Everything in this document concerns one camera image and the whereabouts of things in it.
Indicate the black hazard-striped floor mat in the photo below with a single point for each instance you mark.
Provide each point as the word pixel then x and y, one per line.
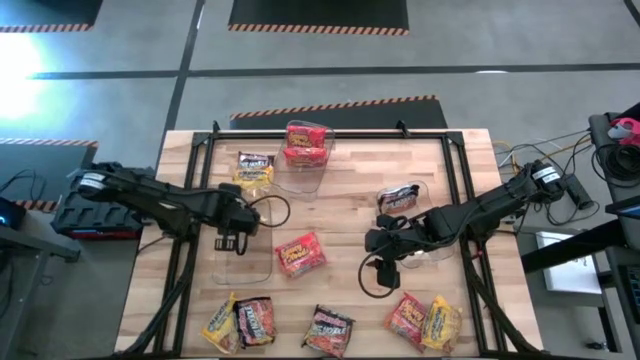
pixel 50 12
pixel 30 155
pixel 350 117
pixel 320 12

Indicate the white box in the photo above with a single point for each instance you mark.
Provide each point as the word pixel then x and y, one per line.
pixel 570 277

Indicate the black diagonal beam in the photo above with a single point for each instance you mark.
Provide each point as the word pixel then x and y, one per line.
pixel 575 247

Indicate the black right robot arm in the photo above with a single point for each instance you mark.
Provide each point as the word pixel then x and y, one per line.
pixel 490 202

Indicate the grey equipment cart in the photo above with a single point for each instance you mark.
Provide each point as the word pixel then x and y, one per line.
pixel 599 131

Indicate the pink and white tool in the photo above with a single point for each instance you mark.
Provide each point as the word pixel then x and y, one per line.
pixel 625 127

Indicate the small black floor object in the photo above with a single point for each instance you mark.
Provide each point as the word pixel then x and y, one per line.
pixel 595 345

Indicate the black tray left of table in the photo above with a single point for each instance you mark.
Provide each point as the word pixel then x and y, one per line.
pixel 90 220

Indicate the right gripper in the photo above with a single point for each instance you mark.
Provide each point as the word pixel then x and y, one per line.
pixel 390 240

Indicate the dark tablet screen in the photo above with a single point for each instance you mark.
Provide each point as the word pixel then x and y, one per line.
pixel 627 210

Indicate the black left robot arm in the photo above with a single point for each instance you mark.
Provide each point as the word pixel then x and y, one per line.
pixel 150 197

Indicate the grey side desk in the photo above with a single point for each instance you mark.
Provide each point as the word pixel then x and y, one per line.
pixel 30 242

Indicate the black device with blue light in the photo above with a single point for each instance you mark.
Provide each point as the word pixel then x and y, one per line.
pixel 12 212

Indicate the yellow Maruchan ramen packet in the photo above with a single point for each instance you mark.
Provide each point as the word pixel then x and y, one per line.
pixel 252 179
pixel 441 324
pixel 221 327

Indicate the black power brick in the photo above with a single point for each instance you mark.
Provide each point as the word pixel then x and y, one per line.
pixel 580 192

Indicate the dark keyboard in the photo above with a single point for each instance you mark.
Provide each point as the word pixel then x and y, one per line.
pixel 632 290

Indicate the black frame knob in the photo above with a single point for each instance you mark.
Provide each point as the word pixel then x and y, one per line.
pixel 215 126
pixel 400 126

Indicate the clear plastic bin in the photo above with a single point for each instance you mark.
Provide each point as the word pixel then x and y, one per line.
pixel 422 187
pixel 245 272
pixel 300 185

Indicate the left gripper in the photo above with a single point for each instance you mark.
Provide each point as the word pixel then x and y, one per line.
pixel 235 212

